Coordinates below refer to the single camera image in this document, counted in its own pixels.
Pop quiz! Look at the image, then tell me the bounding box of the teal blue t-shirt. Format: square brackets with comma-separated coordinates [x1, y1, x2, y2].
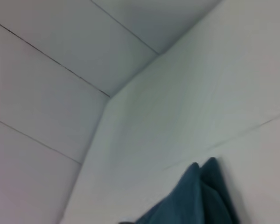
[118, 157, 240, 224]

